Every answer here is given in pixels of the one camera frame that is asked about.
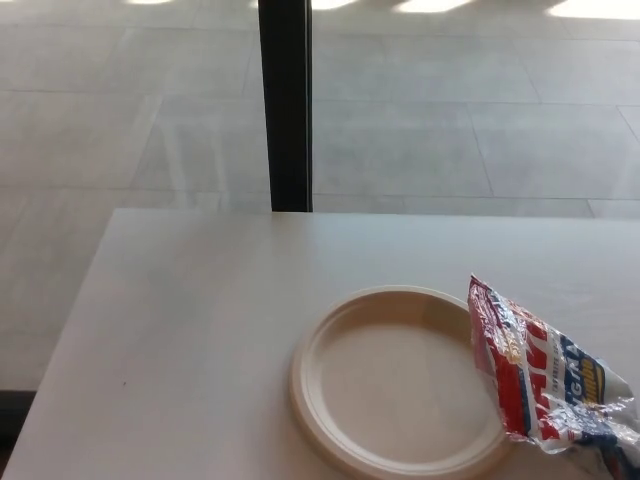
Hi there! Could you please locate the red white blue seed bag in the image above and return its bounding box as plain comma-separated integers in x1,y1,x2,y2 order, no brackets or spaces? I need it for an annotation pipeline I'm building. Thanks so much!
466,272,640,480

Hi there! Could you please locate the round beige paper plate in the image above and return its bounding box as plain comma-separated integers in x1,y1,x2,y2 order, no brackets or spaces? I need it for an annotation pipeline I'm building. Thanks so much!
288,285,519,478

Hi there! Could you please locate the black vertical window frame post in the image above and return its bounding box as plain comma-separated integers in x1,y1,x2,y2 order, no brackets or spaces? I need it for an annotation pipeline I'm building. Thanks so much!
257,0,315,214

